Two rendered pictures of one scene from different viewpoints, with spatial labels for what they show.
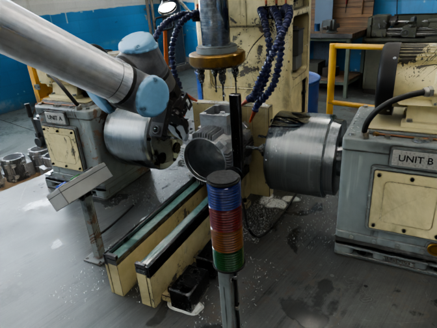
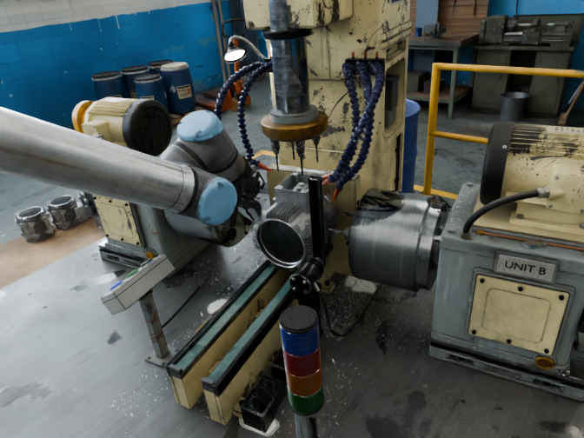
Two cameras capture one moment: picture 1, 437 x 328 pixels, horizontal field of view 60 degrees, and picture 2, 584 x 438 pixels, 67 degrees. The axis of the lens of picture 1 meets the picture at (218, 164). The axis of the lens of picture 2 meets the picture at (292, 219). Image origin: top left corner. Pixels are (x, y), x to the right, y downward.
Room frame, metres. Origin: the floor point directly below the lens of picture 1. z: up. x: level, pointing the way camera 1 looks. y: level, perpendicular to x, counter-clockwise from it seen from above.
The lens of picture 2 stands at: (0.08, -0.03, 1.67)
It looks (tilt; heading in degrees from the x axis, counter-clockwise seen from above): 29 degrees down; 2
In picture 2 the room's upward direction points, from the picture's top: 5 degrees counter-clockwise
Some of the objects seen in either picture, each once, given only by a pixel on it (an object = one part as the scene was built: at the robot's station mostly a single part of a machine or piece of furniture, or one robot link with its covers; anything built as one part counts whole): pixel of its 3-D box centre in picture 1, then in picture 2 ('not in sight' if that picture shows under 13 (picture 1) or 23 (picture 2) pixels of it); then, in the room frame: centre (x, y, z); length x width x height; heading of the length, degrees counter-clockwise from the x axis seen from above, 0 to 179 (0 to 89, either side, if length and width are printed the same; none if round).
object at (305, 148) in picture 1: (314, 154); (408, 241); (1.05, -0.29, 1.04); 0.41 x 0.25 x 0.25; 61
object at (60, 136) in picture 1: (91, 138); (149, 204); (1.49, 0.52, 0.99); 0.35 x 0.31 x 0.37; 61
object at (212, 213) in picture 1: (225, 213); (301, 352); (0.59, -0.01, 1.14); 0.06 x 0.06 x 0.04
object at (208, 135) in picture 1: (218, 149); (295, 227); (1.21, 0.00, 1.02); 0.20 x 0.19 x 0.19; 151
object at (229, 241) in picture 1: (227, 233); (303, 372); (0.59, -0.01, 1.10); 0.06 x 0.06 x 0.04
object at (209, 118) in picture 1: (221, 120); (300, 193); (1.24, -0.02, 1.11); 0.12 x 0.11 x 0.07; 151
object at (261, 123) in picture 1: (237, 144); (319, 215); (1.34, -0.08, 0.97); 0.30 x 0.11 x 0.34; 61
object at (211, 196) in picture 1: (224, 191); (300, 331); (0.59, -0.01, 1.19); 0.06 x 0.06 x 0.04
